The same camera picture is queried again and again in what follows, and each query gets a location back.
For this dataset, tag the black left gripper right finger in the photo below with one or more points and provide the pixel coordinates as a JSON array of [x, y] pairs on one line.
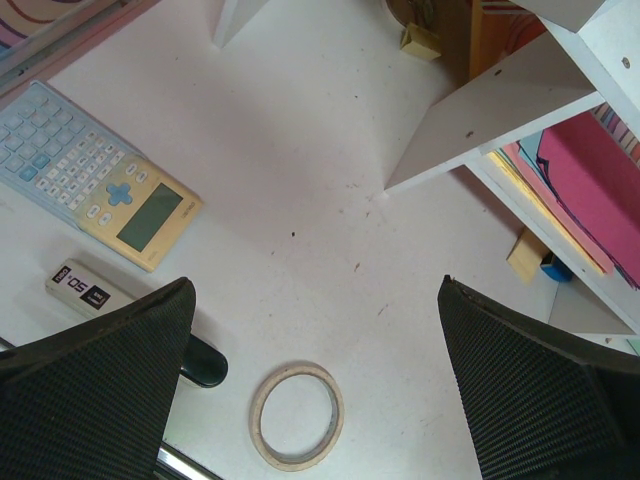
[[539, 402]]

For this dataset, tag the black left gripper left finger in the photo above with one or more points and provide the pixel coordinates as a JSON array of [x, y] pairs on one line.
[[92, 401]]

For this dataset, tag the blue microfiber duster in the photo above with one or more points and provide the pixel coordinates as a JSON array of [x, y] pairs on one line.
[[555, 269]]

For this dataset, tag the white wooden bookshelf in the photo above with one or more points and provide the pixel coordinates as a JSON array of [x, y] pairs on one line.
[[589, 55]]

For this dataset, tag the white staples box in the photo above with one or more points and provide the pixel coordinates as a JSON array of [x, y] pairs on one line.
[[84, 291]]

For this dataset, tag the black stapler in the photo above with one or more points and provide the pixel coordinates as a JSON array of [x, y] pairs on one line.
[[205, 367]]

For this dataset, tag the masking tape roll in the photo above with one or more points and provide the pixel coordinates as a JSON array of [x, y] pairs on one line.
[[296, 416]]

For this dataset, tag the stack of coloured paper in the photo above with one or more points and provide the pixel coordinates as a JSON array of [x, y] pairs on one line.
[[583, 175]]

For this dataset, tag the calculator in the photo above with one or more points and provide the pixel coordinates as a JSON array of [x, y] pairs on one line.
[[60, 157]]

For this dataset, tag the yellow sticky note pad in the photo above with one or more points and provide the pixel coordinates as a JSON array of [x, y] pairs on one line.
[[420, 43]]

